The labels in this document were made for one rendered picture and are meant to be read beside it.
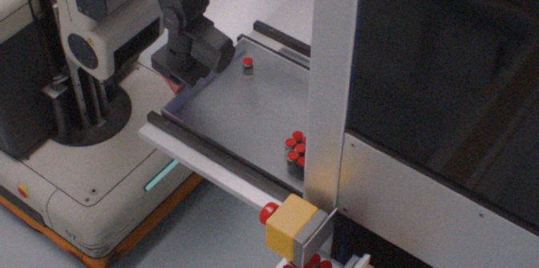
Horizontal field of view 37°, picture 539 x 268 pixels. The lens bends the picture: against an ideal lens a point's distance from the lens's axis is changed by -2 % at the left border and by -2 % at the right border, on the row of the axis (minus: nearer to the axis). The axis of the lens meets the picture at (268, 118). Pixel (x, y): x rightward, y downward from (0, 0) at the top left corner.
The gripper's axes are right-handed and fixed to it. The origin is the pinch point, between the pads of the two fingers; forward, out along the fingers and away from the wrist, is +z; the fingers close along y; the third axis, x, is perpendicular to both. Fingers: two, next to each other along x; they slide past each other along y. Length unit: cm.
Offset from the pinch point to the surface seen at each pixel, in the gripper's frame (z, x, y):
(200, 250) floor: 93, 17, 0
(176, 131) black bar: 0.4, -7.4, 6.0
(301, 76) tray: -0.7, 19.8, 16.0
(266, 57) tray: 0.4, 19.8, 7.2
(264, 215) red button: -15.3, -19.3, 33.7
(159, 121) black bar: 1.2, -7.5, 1.7
